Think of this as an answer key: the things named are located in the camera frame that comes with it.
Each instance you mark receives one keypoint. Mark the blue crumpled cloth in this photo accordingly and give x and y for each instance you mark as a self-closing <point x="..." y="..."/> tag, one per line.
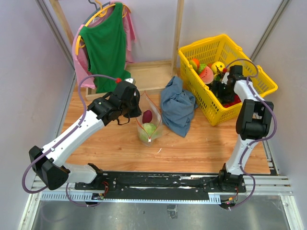
<point x="177" y="106"/>

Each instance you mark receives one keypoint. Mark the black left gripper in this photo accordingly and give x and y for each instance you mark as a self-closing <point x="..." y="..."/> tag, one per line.
<point x="137" y="111"/>

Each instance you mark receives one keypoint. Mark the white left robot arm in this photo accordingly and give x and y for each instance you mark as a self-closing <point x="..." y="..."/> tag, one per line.
<point x="49" y="162"/>

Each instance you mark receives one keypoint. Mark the grey clothes hanger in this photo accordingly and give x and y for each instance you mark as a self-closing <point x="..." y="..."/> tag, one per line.
<point x="96" y="9"/>

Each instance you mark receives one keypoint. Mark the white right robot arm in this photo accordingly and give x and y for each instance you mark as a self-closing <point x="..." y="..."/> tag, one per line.
<point x="252" y="126"/>

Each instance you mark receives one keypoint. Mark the yellow plastic basket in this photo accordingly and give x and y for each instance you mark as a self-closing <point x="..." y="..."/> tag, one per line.
<point x="207" y="51"/>

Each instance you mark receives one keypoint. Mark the orange peach toy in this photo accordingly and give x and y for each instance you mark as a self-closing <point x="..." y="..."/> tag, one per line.
<point x="195" y="64"/>

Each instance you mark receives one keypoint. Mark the yellow lemon toy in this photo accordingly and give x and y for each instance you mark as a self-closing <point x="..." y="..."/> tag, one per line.
<point x="217" y="67"/>

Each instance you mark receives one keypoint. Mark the pink shirt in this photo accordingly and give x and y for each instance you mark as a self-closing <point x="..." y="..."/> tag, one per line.
<point x="81" y="60"/>

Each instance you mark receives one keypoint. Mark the wooden clothes rack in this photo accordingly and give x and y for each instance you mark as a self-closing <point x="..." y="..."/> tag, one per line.
<point x="151" y="77"/>

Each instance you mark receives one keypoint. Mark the green tank top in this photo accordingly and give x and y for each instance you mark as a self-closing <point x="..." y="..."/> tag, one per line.
<point x="106" y="48"/>

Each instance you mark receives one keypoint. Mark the green cabbage toy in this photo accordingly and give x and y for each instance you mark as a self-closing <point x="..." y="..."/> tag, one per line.
<point x="146" y="132"/>

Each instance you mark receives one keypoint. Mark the purple eggplant toy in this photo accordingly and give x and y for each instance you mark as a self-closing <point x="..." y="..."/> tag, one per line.
<point x="147" y="116"/>

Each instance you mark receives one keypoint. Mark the yellow clothes hanger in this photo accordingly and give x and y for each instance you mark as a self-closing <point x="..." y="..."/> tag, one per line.
<point x="97" y="18"/>

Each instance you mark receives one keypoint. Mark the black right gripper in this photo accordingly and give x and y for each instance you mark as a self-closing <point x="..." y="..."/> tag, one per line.
<point x="217" y="86"/>

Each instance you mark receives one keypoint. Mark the red apple toy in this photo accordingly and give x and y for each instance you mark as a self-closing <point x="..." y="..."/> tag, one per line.
<point x="236" y="100"/>

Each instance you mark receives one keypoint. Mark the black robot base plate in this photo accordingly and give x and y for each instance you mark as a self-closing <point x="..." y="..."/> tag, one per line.
<point x="151" y="186"/>

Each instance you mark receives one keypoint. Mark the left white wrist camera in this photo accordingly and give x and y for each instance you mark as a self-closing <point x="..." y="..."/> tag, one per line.
<point x="130" y="80"/>

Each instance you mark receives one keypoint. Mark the clear zip top bag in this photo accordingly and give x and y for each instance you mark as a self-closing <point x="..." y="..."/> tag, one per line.
<point x="146" y="103"/>

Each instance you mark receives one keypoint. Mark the watermelon slice toy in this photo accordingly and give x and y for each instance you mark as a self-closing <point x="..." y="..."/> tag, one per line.
<point x="207" y="75"/>

